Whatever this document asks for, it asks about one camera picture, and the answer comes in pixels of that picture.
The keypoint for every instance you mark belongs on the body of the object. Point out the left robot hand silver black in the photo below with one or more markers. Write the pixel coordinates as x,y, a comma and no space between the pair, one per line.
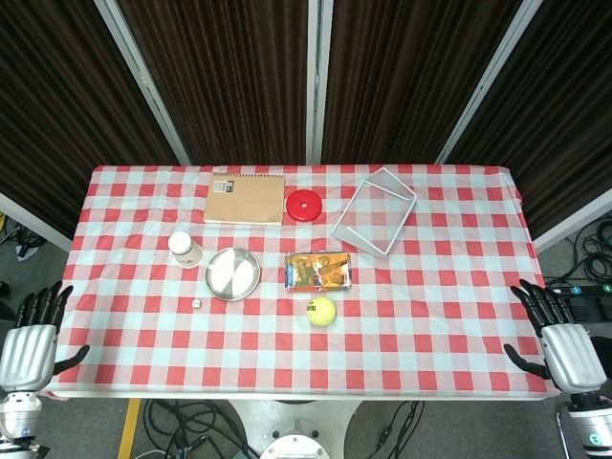
26,354

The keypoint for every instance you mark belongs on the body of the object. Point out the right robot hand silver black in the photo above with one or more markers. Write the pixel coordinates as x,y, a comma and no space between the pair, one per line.
574,358

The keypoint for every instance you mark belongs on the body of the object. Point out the white paper cup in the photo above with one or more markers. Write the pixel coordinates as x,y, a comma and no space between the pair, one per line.
184,251

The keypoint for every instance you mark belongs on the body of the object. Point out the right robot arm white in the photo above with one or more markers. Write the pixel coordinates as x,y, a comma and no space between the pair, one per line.
593,425

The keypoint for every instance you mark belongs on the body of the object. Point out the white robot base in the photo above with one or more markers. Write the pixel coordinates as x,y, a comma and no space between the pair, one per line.
294,425

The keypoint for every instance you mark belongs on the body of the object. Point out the black power strip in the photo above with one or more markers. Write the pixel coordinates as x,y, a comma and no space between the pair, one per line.
593,306

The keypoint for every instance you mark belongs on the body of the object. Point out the round metal plate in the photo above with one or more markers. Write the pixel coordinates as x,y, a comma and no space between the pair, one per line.
233,275

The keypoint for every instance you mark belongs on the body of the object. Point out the dark brown partition panel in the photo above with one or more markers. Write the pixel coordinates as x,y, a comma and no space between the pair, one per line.
225,81
559,119
406,81
57,110

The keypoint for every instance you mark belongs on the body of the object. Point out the yellow tennis ball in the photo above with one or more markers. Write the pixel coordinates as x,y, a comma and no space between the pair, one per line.
321,312

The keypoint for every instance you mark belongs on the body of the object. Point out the brown spiral notebook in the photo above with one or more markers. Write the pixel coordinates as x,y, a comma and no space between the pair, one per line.
246,203

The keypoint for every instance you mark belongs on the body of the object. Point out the red white checked tablecloth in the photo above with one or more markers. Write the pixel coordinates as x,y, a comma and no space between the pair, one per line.
306,354

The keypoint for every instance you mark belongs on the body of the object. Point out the orange snack packet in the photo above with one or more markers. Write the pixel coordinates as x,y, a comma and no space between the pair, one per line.
318,272

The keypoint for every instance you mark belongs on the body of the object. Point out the red round lid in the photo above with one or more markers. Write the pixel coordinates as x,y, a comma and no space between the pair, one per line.
304,205

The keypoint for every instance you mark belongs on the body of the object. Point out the white partition post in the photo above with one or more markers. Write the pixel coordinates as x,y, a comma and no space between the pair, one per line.
33,222
318,81
143,81
574,222
487,81

